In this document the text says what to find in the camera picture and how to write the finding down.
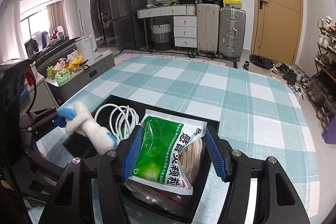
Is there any white blue plush toy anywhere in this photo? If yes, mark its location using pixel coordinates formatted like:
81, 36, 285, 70
65, 101, 117, 155

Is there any white charging cable bundle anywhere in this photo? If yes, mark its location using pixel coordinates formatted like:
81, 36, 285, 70
93, 104, 141, 143

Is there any bag of cream rope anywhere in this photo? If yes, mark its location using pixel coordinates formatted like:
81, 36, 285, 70
129, 139, 203, 196

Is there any black cardboard box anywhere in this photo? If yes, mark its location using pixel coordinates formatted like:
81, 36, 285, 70
58, 102, 219, 223

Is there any green white medicine sachet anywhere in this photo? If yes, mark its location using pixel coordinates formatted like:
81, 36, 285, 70
126, 109, 208, 196

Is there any grey low cabinet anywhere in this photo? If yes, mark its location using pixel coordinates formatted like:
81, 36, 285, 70
46, 50, 115, 102

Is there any red thermos bottle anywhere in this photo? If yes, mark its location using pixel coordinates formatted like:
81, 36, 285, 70
26, 66, 36, 86

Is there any yellow plastic bag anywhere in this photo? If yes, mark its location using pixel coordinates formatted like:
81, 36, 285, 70
66, 55, 84, 71

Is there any purple bag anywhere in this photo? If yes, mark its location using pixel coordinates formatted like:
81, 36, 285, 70
322, 118, 336, 144

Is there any teal checkered tablecloth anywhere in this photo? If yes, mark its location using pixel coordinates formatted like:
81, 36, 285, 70
26, 56, 320, 224

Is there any white electric kettle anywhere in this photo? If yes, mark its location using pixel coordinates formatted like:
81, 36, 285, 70
75, 35, 97, 60

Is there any wooden shoe rack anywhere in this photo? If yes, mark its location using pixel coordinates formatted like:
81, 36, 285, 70
306, 16, 335, 130

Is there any black trash bin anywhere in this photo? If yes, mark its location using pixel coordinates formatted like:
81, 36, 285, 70
249, 54, 274, 70

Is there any grey white laundry basket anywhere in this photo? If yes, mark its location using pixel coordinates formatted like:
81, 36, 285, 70
150, 21, 173, 51

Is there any dark grey refrigerator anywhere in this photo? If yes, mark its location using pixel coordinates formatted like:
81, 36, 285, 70
110, 0, 147, 51

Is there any white drawer desk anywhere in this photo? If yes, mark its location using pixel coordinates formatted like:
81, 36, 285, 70
137, 4, 197, 49

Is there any silver aluminium suitcase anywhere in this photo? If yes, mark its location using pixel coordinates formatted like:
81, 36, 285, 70
218, 7, 246, 61

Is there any beige suitcase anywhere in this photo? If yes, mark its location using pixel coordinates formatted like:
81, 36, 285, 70
197, 4, 221, 53

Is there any yellow wooden door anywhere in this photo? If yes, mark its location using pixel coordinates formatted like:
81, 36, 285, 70
251, 0, 303, 65

